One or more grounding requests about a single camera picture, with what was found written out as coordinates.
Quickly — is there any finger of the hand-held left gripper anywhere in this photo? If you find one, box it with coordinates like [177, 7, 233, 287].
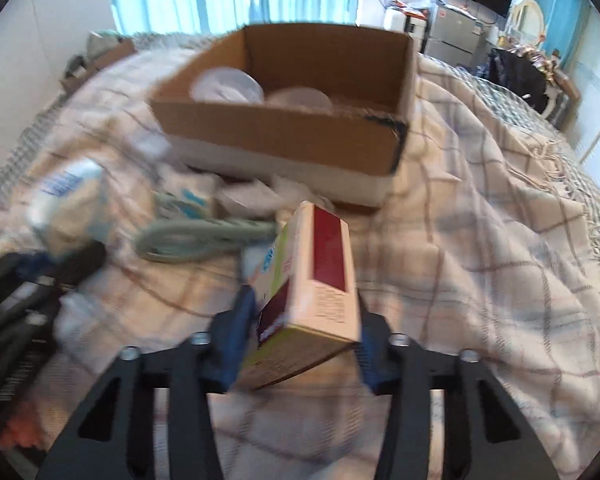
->
[0, 254, 23, 317]
[19, 241, 107, 288]

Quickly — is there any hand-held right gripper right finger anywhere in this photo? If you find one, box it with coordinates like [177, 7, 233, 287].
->
[356, 294, 561, 480]

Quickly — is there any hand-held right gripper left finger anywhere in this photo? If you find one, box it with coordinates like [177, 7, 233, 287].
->
[35, 285, 257, 480]

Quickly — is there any white and blue packet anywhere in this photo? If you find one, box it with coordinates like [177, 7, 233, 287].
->
[25, 157, 113, 261]

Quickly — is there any white and red carton box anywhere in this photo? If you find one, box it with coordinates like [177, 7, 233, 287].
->
[239, 200, 359, 392]

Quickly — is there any small white blue-print packet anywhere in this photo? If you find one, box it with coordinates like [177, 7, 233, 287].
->
[156, 174, 217, 222]

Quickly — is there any small white box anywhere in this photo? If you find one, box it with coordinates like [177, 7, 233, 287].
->
[214, 182, 282, 219]

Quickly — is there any plaid blanket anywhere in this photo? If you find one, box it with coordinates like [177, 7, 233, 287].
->
[0, 35, 600, 480]

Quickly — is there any small brown cardboard box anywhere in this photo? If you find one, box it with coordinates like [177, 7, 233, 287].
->
[59, 31, 138, 95]

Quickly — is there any white round lid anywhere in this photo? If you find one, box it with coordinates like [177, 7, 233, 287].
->
[190, 67, 266, 106]

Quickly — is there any grey checked bedspread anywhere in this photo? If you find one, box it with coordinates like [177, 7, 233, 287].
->
[0, 30, 600, 241]

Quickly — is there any dark clothing on chair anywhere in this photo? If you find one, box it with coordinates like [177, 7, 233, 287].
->
[486, 47, 557, 113]

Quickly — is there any white appliance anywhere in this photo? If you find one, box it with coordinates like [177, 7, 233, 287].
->
[382, 5, 407, 32]

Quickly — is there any narrow teal curtain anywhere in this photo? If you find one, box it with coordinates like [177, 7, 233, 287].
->
[524, 0, 597, 63]

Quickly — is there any pale green cable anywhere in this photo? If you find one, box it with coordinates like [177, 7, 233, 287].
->
[134, 219, 279, 264]

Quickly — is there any white oval mirror frame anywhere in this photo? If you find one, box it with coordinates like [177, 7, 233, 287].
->
[506, 0, 547, 43]

